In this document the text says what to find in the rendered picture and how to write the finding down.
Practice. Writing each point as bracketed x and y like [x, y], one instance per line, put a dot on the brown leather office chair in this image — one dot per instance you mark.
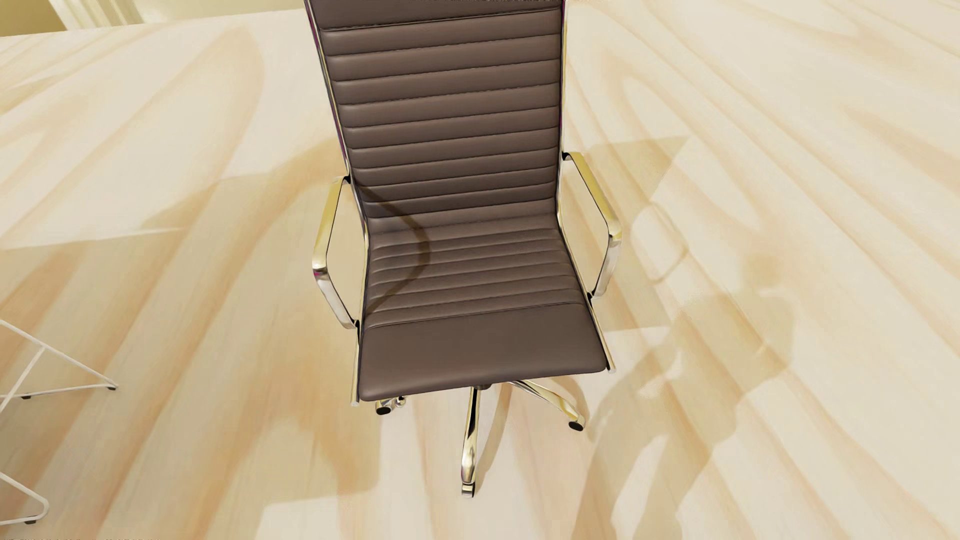
[465, 225]

